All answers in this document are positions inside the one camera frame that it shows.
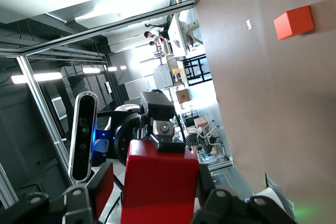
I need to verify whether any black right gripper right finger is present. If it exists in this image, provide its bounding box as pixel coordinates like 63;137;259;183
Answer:
193;163;299;224

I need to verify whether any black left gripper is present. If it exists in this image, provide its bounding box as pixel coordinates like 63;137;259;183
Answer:
133;90;186;153

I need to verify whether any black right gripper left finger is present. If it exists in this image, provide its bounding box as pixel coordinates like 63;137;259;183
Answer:
0;162;114;224

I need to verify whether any red block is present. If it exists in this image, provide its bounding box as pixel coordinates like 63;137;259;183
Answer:
120;139;200;224

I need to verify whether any orange block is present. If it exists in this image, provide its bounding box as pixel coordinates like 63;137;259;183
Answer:
273;5;315;41

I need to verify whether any person in striped shirt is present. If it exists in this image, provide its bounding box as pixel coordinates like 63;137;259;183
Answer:
184;131;215;156

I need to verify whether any cardboard box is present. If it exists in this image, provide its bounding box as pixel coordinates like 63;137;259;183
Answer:
175;89;191;104
193;116;211;133

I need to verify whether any white chair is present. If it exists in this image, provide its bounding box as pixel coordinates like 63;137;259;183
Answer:
201;120;224;146

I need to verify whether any whiteboard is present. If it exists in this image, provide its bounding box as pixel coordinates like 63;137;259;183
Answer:
153;65;174;90

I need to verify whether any person in white shirt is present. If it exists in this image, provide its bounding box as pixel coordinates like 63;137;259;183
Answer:
143;30;169;45
149;40;165;51

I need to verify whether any white perforated panel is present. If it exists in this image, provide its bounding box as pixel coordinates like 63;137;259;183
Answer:
51;97;68;121

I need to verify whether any long white table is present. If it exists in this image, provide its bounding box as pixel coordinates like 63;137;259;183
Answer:
167;14;188;57

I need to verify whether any dark metal beam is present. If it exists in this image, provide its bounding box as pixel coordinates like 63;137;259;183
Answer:
19;0;196;55

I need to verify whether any blue camera mount bracket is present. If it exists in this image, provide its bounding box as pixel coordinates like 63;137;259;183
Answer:
90;119;110;167

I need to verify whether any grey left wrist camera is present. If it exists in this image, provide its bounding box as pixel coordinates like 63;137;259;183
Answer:
67;91;99;183

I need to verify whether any black frame table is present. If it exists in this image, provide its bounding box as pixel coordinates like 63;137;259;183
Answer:
183;54;213;86

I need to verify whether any aluminium frame post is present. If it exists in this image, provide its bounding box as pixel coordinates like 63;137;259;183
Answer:
16;55;77;185

